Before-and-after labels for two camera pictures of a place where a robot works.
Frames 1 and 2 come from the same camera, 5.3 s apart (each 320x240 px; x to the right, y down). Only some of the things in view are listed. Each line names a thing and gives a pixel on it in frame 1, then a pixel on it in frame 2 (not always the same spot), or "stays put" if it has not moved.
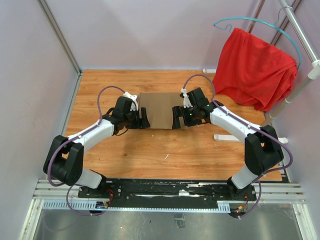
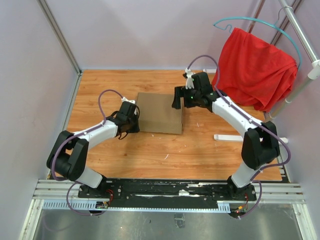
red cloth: (251, 71) stays put
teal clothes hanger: (275, 25) stays put
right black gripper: (179, 111) to (181, 92)
